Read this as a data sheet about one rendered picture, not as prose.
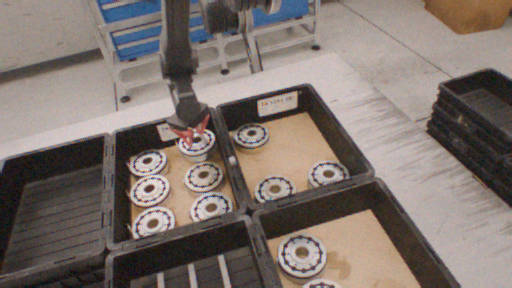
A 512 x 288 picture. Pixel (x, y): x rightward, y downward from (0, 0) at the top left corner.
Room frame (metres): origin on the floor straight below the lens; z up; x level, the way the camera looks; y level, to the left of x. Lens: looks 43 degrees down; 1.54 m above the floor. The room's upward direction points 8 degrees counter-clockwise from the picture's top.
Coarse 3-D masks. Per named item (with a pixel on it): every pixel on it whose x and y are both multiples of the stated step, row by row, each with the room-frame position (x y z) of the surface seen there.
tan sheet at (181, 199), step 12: (132, 156) 0.78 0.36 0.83; (168, 156) 0.76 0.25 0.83; (180, 156) 0.75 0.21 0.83; (216, 156) 0.73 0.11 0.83; (180, 168) 0.70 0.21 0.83; (132, 180) 0.68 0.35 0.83; (168, 180) 0.66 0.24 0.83; (180, 180) 0.65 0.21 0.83; (228, 180) 0.63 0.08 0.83; (180, 192) 0.61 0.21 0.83; (228, 192) 0.59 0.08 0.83; (132, 204) 0.59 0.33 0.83; (168, 204) 0.58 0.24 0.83; (180, 204) 0.57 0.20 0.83; (192, 204) 0.57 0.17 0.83; (132, 216) 0.55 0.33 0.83; (180, 216) 0.53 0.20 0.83
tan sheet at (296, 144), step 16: (272, 128) 0.82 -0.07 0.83; (288, 128) 0.81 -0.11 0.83; (304, 128) 0.80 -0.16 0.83; (272, 144) 0.75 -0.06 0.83; (288, 144) 0.74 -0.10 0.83; (304, 144) 0.73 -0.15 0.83; (320, 144) 0.72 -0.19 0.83; (240, 160) 0.70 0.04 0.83; (256, 160) 0.69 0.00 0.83; (272, 160) 0.68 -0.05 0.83; (288, 160) 0.67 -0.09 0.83; (304, 160) 0.67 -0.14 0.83; (320, 160) 0.66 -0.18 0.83; (336, 160) 0.65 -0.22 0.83; (256, 176) 0.63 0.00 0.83; (288, 176) 0.62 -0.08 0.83; (304, 176) 0.61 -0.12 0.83
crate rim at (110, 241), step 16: (128, 128) 0.79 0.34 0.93; (112, 144) 0.73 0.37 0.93; (224, 144) 0.67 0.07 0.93; (112, 160) 0.66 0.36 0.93; (112, 176) 0.62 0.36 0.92; (112, 192) 0.55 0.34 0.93; (240, 192) 0.50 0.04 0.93; (112, 208) 0.51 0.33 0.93; (240, 208) 0.46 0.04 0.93; (112, 224) 0.46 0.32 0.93; (192, 224) 0.43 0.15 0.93; (112, 240) 0.42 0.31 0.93; (128, 240) 0.42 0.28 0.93; (144, 240) 0.41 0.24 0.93
